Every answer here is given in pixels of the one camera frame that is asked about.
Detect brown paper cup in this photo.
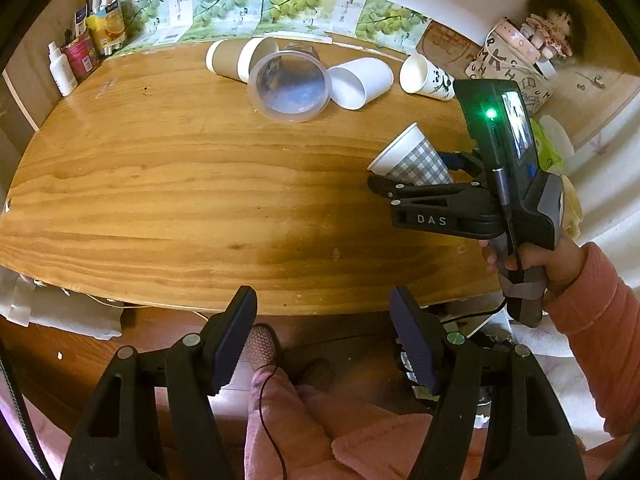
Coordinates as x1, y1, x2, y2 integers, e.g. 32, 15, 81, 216
204, 36, 280, 84

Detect white plastic bottle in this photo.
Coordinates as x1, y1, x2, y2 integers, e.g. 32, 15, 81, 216
47, 41, 79, 97

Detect white cloth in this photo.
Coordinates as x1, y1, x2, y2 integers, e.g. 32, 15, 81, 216
0, 264, 124, 342

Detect person's right hand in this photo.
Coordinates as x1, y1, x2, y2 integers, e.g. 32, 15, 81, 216
477, 233, 587, 310

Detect white cup with panda print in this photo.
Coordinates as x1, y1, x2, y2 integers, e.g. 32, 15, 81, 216
398, 53, 457, 102

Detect green packet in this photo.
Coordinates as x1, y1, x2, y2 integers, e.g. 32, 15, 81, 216
529, 117, 567, 172

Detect person's pink pants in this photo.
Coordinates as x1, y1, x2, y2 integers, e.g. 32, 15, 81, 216
243, 365, 502, 480

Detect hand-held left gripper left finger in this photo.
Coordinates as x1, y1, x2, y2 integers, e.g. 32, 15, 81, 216
62, 285, 259, 480

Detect doll with brown hair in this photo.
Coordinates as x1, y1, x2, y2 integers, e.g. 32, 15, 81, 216
519, 0, 589, 62

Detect brown cardboard box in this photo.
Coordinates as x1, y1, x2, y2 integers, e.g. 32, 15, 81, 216
414, 19, 482, 69

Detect row of grape print boxes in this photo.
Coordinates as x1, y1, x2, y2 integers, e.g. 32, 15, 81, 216
116, 0, 434, 57

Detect thin black cable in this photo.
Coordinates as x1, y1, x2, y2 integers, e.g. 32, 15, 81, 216
254, 364, 292, 480

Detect clear plastic cup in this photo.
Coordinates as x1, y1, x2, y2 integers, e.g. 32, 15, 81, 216
247, 44, 332, 124

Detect checkered paper cup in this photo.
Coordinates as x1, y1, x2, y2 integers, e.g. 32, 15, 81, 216
367, 122, 455, 187

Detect letter print bag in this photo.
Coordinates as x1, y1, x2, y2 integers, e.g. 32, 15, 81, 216
464, 17, 557, 117

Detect person's foot in sock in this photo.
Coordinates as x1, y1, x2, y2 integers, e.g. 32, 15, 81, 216
239, 323, 284, 369
299, 357, 337, 392

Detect plain white cup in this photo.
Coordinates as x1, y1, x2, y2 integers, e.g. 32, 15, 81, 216
327, 57, 395, 111

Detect person's right forearm pink sleeve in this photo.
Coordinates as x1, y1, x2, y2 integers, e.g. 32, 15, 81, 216
542, 241, 640, 455

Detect red can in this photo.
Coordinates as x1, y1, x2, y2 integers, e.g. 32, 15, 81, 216
60, 29, 102, 81

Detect yellow carton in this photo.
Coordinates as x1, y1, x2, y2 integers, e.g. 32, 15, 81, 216
85, 2, 127, 57

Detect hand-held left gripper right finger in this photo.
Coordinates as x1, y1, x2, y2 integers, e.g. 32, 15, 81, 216
389, 285, 587, 480

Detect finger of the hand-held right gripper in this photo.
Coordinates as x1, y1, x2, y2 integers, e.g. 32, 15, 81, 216
367, 173, 503, 241
440, 150, 484, 184

